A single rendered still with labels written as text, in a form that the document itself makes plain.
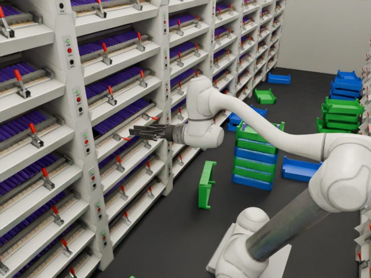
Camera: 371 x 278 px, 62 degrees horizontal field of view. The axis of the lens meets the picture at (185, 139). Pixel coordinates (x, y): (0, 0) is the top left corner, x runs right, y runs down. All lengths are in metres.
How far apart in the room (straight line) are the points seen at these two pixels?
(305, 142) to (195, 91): 0.44
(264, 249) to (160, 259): 0.83
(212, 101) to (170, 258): 1.03
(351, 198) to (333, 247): 1.22
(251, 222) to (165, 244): 0.72
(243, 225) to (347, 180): 0.63
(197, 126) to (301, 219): 0.51
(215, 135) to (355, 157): 0.51
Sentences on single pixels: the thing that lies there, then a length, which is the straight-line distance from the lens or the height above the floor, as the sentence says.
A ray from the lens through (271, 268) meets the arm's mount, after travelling 1.62.
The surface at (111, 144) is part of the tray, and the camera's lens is 1.57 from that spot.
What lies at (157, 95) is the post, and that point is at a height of 0.77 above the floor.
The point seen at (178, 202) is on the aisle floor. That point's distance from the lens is 2.23.
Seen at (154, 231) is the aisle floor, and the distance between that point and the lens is 2.04.
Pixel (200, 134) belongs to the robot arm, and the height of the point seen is 0.88.
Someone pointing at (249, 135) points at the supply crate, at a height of 0.43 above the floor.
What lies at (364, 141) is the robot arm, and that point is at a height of 0.99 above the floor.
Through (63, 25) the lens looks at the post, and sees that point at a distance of 1.24.
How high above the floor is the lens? 1.47
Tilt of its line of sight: 30 degrees down
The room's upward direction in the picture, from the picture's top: straight up
